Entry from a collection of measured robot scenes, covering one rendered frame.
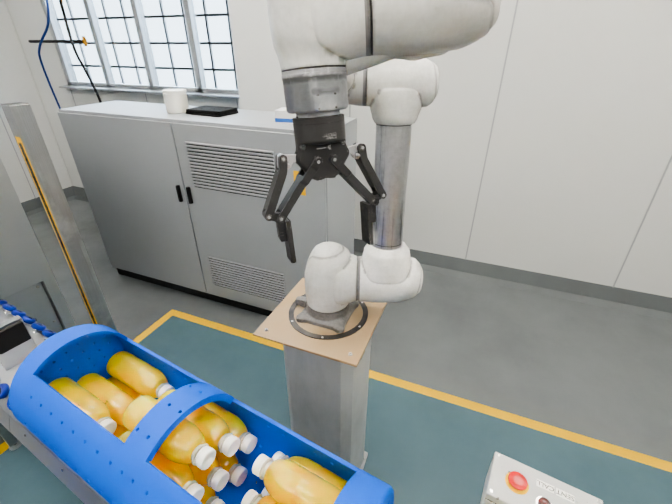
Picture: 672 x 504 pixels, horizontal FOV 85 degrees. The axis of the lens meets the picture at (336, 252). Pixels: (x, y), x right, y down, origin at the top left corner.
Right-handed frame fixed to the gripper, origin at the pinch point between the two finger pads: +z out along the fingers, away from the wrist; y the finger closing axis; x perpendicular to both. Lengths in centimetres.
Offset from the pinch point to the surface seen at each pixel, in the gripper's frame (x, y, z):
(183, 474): 5, -33, 43
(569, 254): 135, 250, 113
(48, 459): 45, -73, 63
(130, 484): 4, -41, 39
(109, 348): 53, -52, 39
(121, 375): 43, -48, 42
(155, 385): 35, -40, 43
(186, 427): 9.1, -30.7, 35.7
